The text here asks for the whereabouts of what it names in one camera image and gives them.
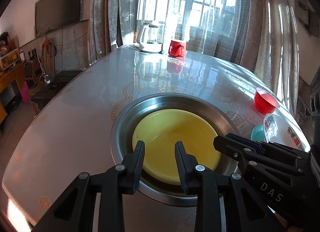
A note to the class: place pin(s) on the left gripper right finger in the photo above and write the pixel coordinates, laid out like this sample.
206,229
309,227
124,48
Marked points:
224,203

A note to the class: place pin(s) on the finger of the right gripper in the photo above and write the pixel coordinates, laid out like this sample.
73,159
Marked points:
238,148
266,149

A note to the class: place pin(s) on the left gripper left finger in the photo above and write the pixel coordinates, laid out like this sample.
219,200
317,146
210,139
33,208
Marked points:
74,208

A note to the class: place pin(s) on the large white dragon plate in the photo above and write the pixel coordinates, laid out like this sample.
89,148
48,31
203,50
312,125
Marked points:
279,131

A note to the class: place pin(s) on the red plastic bowl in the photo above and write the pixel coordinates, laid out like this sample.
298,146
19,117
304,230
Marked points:
264,102

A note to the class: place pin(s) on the yellow plastic bowl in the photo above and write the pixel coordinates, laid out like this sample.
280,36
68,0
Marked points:
161,130

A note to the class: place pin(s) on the person's right hand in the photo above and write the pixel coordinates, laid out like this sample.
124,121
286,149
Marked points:
284,223

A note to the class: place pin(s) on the teal plastic plate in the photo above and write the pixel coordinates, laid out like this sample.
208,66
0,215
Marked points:
258,134

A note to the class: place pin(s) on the right patterned curtain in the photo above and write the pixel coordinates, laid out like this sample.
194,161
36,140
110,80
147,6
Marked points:
265,42

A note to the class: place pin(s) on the patterned curtain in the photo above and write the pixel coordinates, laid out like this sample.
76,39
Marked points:
265,42
112,23

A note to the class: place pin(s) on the red mug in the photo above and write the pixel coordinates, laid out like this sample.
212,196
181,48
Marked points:
177,48

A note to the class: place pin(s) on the white power strip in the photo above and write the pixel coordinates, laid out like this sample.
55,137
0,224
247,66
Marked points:
47,79

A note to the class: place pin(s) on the orange wooden cabinet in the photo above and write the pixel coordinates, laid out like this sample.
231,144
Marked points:
12,80

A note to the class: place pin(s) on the white glass electric kettle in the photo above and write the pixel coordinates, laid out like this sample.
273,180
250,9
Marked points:
150,38

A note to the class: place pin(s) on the wooden chair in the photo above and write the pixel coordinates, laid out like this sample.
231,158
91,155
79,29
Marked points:
48,58

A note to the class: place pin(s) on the left patterned curtain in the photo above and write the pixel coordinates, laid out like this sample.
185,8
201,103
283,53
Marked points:
112,23

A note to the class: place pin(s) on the wall electrical box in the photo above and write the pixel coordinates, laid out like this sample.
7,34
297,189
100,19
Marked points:
307,17

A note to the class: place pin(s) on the wall mounted black television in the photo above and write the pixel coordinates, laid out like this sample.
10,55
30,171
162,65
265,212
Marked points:
54,14

